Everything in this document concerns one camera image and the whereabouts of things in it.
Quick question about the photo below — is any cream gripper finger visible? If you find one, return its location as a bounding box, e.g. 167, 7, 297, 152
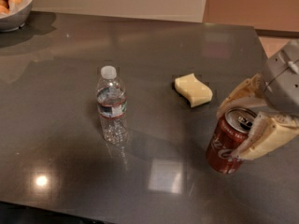
216, 74, 266, 118
231, 112, 299, 161

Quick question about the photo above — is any red coke can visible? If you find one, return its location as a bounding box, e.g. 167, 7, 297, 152
206, 107, 256, 175

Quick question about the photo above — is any yellow sponge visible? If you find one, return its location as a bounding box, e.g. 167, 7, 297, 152
175, 74, 213, 107

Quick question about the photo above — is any clear plastic water bottle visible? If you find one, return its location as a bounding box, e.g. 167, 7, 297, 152
96, 65, 128, 144

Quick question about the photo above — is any silver metal bowl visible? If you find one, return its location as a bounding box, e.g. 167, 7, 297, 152
0, 0, 34, 32

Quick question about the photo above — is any white paper liner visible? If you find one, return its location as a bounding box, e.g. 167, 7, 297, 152
8, 0, 33, 15

